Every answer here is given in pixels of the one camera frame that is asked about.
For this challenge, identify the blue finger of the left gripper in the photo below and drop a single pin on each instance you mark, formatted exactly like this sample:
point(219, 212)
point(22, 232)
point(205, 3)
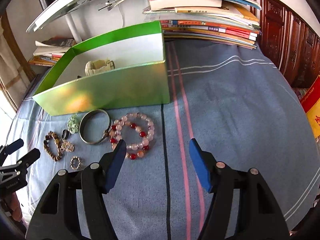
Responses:
point(11, 148)
point(24, 162)

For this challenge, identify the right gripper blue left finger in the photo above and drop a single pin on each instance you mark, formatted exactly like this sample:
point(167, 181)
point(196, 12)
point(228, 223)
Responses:
point(97, 179)

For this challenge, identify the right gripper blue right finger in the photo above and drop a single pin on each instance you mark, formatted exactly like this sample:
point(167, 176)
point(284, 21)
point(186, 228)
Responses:
point(219, 180)

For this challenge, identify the green jade pendant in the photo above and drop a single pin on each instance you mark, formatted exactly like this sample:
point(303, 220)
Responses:
point(73, 124)

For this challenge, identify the person's left hand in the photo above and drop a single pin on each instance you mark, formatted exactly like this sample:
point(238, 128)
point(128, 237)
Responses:
point(14, 205)

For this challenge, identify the beige curtain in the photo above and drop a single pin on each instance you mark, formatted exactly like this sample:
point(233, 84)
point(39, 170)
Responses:
point(16, 74)

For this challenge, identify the blue striped bed sheet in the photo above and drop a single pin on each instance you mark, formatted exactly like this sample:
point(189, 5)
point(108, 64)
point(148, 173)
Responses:
point(238, 106)

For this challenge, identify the left stack of books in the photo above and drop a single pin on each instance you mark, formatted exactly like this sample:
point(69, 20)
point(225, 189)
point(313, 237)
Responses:
point(48, 52)

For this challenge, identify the stack of books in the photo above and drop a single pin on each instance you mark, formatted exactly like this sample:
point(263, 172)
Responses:
point(223, 21)
point(48, 52)

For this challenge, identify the cream white wristwatch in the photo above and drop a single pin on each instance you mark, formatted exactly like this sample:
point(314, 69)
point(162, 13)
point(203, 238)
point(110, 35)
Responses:
point(98, 66)

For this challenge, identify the green cardboard box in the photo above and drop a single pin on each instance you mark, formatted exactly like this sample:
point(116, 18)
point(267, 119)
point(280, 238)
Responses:
point(139, 79)

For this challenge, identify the red yellow box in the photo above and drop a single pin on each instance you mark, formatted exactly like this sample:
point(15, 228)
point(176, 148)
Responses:
point(311, 105)

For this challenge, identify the dark red wooden headboard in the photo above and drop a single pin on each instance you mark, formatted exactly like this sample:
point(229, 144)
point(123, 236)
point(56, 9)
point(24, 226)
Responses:
point(289, 42)

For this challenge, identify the right stack of books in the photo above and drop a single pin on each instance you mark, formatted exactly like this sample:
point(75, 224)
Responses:
point(223, 21)

